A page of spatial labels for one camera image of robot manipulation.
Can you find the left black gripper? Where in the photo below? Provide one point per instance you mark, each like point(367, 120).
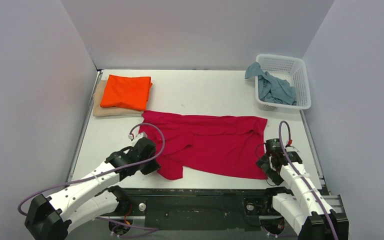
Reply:
point(151, 165)

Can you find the grey-blue t shirt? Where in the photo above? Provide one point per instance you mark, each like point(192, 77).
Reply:
point(271, 89)

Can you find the folded beige t shirt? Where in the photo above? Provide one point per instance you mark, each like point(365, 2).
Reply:
point(100, 112)

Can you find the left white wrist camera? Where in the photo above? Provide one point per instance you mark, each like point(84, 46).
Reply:
point(134, 137)

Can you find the red t shirt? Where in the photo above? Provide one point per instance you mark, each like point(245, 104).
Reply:
point(222, 145)

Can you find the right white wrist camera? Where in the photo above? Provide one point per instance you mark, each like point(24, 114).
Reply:
point(291, 148)

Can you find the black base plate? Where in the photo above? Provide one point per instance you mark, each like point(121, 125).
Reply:
point(246, 210)

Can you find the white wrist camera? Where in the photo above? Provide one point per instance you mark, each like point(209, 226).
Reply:
point(291, 148)
point(134, 137)

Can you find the folded orange t shirt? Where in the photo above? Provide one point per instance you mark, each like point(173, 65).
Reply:
point(126, 92)

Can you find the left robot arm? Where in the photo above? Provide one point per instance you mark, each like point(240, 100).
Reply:
point(53, 217)

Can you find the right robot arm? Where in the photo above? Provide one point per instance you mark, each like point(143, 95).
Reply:
point(297, 199)

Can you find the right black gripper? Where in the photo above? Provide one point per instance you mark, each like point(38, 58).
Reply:
point(266, 166)

